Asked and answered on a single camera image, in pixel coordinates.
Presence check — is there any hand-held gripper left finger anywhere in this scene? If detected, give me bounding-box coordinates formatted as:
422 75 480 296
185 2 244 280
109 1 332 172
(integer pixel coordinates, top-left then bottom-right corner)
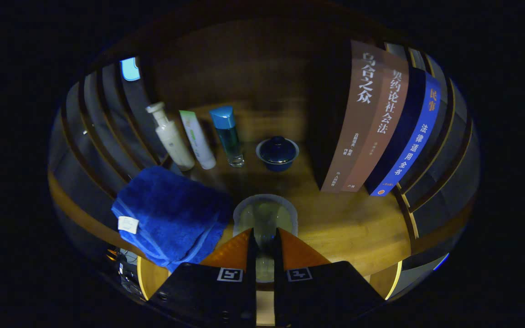
148 228 258 328

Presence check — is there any wooden cabinet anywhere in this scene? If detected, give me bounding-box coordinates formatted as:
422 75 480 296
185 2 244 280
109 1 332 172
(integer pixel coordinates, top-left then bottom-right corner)
47 9 481 301

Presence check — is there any white green tube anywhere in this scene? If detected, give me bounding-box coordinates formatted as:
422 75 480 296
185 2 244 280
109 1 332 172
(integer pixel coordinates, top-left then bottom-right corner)
179 110 217 170

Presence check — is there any blue book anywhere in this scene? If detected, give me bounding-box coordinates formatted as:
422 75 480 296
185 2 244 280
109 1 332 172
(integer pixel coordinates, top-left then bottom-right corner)
365 68 442 197

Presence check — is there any blue lidded teacup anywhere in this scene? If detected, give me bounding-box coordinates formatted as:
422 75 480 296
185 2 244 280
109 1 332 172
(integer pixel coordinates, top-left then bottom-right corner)
256 136 300 172

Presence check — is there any blue folded towel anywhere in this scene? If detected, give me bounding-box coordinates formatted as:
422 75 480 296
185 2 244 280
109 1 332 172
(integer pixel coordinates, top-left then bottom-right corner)
111 165 232 273

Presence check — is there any green white scrub sponge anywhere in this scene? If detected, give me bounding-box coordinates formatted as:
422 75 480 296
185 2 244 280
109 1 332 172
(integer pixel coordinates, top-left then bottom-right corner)
233 194 299 283

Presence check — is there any reddish brown book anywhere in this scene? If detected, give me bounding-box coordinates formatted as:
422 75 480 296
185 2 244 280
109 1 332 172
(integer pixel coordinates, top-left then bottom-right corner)
341 61 410 193

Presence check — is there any white pump bottle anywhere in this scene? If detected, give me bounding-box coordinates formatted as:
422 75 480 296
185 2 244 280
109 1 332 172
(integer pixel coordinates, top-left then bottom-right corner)
146 102 196 172

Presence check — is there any teal blue bottle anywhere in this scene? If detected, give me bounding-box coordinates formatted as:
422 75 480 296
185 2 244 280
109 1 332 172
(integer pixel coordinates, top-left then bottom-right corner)
209 106 245 168

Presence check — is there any wooden countertop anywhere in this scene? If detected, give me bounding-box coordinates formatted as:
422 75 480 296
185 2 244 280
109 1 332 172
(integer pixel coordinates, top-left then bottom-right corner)
47 137 417 279

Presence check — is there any dark brown book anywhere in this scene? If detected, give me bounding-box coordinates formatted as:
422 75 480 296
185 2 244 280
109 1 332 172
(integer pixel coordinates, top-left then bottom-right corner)
320 40 386 193

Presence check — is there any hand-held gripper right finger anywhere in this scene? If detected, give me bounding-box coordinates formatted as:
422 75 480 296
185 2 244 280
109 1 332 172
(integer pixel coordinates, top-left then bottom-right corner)
274 227 384 327

